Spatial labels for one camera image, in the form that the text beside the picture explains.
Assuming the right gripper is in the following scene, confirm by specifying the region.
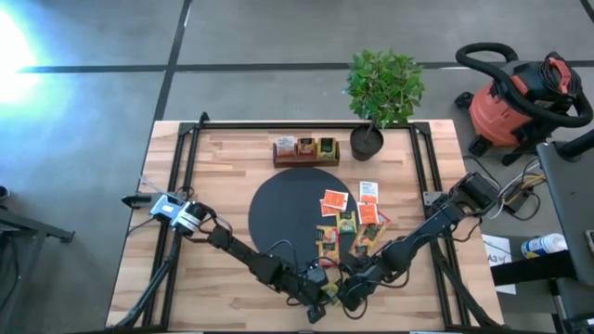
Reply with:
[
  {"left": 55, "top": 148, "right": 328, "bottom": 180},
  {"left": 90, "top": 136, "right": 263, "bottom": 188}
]
[{"left": 339, "top": 259, "right": 395, "bottom": 313}]

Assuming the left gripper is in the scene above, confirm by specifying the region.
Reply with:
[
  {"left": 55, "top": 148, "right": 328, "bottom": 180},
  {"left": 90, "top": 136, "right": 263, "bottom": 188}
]
[{"left": 278, "top": 263, "right": 331, "bottom": 325}]

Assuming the yellow green lemon tea packet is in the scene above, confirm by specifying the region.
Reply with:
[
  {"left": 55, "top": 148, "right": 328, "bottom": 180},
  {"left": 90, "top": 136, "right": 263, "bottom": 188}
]
[
  {"left": 322, "top": 279, "right": 343, "bottom": 308},
  {"left": 316, "top": 136, "right": 337, "bottom": 161},
  {"left": 335, "top": 211, "right": 358, "bottom": 235}
]

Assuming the orange white tea packet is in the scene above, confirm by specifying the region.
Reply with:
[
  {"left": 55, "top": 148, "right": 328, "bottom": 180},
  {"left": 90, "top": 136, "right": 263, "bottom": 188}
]
[
  {"left": 274, "top": 135, "right": 296, "bottom": 158},
  {"left": 358, "top": 180, "right": 380, "bottom": 204},
  {"left": 318, "top": 199, "right": 340, "bottom": 218},
  {"left": 321, "top": 188, "right": 350, "bottom": 212},
  {"left": 356, "top": 201, "right": 381, "bottom": 226}
]

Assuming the brown wooden tea organizer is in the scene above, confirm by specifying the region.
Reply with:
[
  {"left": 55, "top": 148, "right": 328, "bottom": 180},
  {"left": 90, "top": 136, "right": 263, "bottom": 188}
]
[{"left": 272, "top": 136, "right": 342, "bottom": 169}]

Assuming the round dark woven placemat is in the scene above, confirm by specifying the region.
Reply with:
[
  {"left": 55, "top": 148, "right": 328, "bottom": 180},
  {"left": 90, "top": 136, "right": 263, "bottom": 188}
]
[{"left": 248, "top": 167, "right": 359, "bottom": 275}]

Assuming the white paper sheet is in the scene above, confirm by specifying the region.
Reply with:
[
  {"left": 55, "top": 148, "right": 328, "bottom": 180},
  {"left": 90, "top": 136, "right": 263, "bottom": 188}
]
[{"left": 481, "top": 234, "right": 517, "bottom": 296}]

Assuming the black flat bar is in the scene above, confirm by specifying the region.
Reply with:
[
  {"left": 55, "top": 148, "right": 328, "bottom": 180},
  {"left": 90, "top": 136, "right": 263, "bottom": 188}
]
[{"left": 490, "top": 250, "right": 576, "bottom": 287}]

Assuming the white blue wipes canister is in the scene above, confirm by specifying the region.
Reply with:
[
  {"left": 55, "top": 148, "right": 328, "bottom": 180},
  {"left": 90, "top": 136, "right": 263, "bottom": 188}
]
[{"left": 520, "top": 233, "right": 569, "bottom": 260}]

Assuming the green potted plant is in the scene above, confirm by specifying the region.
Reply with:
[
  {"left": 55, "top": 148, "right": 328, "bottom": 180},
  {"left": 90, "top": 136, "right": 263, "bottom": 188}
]
[{"left": 345, "top": 48, "right": 426, "bottom": 162}]

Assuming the orange black shop vacuum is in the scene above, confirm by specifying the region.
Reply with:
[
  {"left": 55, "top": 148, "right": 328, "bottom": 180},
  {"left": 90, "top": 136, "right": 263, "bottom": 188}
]
[{"left": 453, "top": 41, "right": 594, "bottom": 167}]

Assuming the dark grey desk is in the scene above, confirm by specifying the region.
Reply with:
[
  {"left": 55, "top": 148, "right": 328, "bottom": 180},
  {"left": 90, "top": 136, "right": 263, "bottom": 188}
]
[{"left": 536, "top": 128, "right": 594, "bottom": 334}]

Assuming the black metal stand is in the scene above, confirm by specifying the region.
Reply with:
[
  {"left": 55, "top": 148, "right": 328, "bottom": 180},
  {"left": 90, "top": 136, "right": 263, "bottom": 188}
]
[{"left": 0, "top": 185, "right": 76, "bottom": 334}]

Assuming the black aluminium table frame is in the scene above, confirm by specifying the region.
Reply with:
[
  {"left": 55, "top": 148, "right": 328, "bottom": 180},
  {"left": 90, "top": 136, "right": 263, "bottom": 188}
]
[{"left": 113, "top": 110, "right": 505, "bottom": 331}]

